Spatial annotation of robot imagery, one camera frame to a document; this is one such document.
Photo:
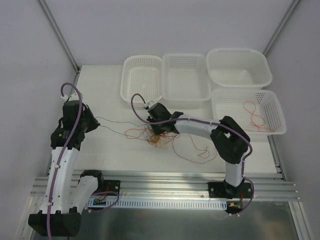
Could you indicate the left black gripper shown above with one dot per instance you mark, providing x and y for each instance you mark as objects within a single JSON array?
[{"x": 89, "y": 119}]

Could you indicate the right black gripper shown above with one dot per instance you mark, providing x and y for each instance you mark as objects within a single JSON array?
[{"x": 157, "y": 125}]

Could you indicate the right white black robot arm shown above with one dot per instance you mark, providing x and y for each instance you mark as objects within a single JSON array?
[{"x": 229, "y": 139}]

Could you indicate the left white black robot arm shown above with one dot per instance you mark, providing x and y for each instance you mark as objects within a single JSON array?
[{"x": 60, "y": 212}]

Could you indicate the translucent middle white basket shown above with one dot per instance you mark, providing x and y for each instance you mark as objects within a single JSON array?
[{"x": 185, "y": 78}]

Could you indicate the rounded perforated white basket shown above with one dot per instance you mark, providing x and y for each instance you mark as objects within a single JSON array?
[{"x": 141, "y": 79}]

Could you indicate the solid white tub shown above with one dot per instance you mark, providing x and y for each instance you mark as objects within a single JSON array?
[{"x": 238, "y": 68}]

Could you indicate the large perforated white basket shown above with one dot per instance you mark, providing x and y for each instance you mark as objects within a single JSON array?
[{"x": 256, "y": 111}]

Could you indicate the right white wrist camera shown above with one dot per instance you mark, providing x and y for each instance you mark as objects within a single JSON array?
[{"x": 148, "y": 105}]

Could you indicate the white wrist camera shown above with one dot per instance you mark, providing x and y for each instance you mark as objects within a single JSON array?
[
  {"x": 148, "y": 105},
  {"x": 72, "y": 97}
]

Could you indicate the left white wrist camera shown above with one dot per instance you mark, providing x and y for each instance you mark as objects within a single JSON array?
[{"x": 72, "y": 97}]

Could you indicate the left aluminium frame post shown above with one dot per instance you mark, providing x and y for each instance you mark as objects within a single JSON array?
[{"x": 57, "y": 32}]

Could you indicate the aluminium frame post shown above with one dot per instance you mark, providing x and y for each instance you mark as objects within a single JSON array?
[
  {"x": 57, "y": 32},
  {"x": 290, "y": 11}
]

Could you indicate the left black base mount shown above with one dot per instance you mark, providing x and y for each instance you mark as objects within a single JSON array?
[{"x": 109, "y": 187}]

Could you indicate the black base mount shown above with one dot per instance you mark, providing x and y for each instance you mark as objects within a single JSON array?
[
  {"x": 109, "y": 187},
  {"x": 221, "y": 189}
]

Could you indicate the white slotted cable duct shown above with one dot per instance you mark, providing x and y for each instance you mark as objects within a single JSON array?
[{"x": 177, "y": 204}]

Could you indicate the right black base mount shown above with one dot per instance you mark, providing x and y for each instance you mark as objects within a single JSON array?
[{"x": 221, "y": 189}]

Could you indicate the right aluminium frame post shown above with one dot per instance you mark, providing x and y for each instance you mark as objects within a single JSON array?
[{"x": 290, "y": 11}]

